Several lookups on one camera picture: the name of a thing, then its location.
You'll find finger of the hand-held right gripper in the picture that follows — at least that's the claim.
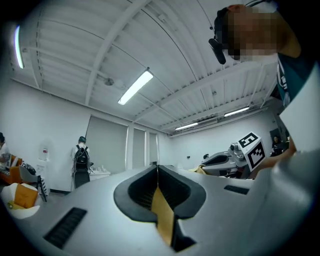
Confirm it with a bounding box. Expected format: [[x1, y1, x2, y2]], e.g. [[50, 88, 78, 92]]
[[200, 151, 232, 166], [202, 163, 238, 177]]

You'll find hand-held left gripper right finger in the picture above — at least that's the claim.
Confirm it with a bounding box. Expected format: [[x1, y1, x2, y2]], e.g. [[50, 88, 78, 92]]
[[157, 164, 262, 256]]

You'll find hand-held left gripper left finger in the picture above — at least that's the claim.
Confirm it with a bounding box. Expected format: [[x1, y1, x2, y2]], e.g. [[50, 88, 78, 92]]
[[14, 164, 176, 256]]

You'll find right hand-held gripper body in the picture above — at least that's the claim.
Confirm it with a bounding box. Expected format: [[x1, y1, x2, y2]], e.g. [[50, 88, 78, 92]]
[[227, 131, 266, 179]]

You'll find yellow towel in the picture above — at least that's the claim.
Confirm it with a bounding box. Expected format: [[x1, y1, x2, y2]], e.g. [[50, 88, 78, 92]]
[[150, 186, 175, 247]]

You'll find orange towel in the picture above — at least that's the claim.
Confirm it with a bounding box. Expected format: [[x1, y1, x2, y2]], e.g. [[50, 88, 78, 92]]
[[14, 183, 39, 209]]

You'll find person's right forearm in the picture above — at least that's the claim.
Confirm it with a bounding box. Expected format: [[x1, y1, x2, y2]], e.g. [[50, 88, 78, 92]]
[[252, 139, 298, 180]]

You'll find long ceiling light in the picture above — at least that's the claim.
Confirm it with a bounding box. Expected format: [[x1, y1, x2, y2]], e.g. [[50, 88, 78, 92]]
[[117, 70, 154, 106], [174, 121, 200, 131], [13, 24, 25, 70], [223, 106, 251, 118]]

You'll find white side table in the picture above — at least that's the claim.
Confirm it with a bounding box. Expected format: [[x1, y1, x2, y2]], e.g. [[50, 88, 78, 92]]
[[89, 164, 112, 181]]

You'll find black backpack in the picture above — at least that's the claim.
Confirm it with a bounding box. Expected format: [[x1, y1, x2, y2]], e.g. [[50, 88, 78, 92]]
[[74, 144, 90, 172]]

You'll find person's teal and white shirt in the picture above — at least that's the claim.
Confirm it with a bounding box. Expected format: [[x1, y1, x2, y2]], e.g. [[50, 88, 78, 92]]
[[275, 51, 320, 156]]

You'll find grey window blind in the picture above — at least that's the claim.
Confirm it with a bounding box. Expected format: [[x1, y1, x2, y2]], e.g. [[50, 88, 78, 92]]
[[85, 115, 129, 175]]

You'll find white water dispenser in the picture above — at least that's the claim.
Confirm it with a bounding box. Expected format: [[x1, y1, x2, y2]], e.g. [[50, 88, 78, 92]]
[[36, 139, 55, 192]]

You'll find grey chair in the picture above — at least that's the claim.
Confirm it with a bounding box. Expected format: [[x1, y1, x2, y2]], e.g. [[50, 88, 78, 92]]
[[18, 163, 49, 203]]

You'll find orange sofa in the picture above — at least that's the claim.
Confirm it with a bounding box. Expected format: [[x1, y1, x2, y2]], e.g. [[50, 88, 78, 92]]
[[0, 154, 24, 185]]

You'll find person's head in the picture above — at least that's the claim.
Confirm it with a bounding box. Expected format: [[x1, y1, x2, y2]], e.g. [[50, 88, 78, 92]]
[[221, 3, 302, 62]]

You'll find black head camera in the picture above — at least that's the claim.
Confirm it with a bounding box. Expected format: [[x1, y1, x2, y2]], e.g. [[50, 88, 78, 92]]
[[208, 6, 230, 66]]

